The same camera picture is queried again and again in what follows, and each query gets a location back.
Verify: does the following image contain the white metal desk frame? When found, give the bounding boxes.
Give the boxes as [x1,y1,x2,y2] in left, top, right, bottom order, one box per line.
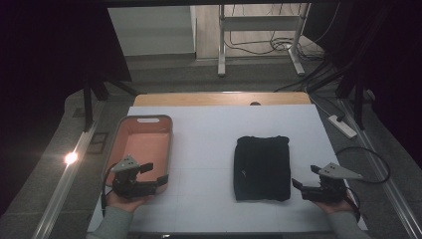
[217,3,312,78]

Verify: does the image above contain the dark floor plate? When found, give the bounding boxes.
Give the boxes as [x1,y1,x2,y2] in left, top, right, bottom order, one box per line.
[87,131,109,154]

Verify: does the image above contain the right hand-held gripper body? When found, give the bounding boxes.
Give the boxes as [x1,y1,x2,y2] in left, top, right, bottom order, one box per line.
[301,162,363,203]

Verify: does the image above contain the person's left hand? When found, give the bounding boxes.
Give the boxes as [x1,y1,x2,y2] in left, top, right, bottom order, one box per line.
[105,190,155,213]

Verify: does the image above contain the white table mat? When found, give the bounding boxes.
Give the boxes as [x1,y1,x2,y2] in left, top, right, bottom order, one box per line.
[88,105,368,233]

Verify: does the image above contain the bundle of floor cables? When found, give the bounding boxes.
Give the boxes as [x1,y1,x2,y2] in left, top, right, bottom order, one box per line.
[223,3,342,63]

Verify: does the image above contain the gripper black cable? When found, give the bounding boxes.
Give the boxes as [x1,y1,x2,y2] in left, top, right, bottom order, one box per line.
[335,146,392,184]
[101,163,116,217]

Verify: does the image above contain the white panel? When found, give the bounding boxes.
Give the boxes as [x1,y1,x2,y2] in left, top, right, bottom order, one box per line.
[107,5,197,58]

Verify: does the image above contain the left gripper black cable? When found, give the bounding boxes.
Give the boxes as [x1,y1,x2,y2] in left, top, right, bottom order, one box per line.
[101,163,116,217]

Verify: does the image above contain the orange storage basket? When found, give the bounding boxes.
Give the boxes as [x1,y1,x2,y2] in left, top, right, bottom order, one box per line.
[104,115,174,195]

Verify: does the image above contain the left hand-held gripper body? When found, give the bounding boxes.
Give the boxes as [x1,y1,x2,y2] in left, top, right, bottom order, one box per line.
[110,154,159,200]

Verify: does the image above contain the black cloth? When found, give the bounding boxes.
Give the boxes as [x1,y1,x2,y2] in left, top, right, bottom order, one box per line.
[233,134,293,202]

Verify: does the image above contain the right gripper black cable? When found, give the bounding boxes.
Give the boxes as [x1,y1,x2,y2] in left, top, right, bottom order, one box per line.
[335,146,392,184]

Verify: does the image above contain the white power strip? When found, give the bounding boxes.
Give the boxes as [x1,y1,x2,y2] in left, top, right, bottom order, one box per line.
[327,115,358,139]

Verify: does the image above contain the person's right hand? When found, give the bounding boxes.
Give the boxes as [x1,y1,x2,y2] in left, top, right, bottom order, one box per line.
[313,188,357,215]

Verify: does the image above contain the dark curtain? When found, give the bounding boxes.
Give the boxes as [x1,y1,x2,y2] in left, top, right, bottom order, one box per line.
[0,0,133,213]
[303,0,422,167]

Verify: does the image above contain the aluminium rail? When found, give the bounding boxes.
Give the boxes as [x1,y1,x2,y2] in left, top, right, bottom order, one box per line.
[32,99,105,239]
[337,99,422,239]

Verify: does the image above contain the black stand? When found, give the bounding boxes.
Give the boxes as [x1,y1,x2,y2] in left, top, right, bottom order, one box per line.
[334,64,370,131]
[82,77,142,132]

